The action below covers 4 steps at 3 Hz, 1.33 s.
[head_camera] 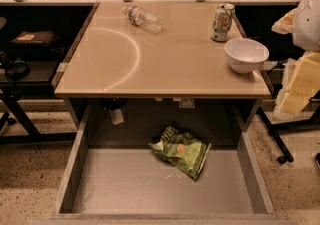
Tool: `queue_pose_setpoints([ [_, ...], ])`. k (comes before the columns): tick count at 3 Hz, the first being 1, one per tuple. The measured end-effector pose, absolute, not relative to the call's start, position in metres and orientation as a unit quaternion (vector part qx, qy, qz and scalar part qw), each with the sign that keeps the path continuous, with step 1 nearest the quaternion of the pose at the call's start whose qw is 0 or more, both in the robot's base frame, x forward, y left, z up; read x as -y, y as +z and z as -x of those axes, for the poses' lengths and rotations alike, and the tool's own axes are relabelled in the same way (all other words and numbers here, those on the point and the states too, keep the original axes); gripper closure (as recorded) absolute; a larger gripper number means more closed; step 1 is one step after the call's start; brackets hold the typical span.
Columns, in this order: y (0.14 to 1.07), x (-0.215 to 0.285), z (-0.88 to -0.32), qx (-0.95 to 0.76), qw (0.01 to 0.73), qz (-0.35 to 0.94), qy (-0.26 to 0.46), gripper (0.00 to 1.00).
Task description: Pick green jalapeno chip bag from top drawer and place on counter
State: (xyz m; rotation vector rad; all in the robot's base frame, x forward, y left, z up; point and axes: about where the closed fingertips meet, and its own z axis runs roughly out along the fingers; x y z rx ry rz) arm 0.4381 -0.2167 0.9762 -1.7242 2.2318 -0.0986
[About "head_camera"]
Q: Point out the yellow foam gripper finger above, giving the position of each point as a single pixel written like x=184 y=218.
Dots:
x=285 y=24
x=300 y=82

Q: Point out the green jalapeno chip bag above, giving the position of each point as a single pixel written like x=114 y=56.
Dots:
x=182 y=150

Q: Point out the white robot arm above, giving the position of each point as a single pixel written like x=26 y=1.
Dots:
x=306 y=34

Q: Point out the white tag under counter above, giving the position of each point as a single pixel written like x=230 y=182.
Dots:
x=117 y=116

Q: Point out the open grey drawer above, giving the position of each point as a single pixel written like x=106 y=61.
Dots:
x=113 y=174

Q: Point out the black bag on shelf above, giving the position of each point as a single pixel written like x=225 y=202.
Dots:
x=38 y=41

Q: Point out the white bowl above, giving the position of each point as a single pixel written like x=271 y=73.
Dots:
x=245 y=55

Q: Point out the green tea can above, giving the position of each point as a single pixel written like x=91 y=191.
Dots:
x=222 y=22

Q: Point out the black stand leg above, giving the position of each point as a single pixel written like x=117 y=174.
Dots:
x=286 y=155

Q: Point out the clear plastic water bottle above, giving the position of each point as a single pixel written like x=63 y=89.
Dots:
x=143 y=18

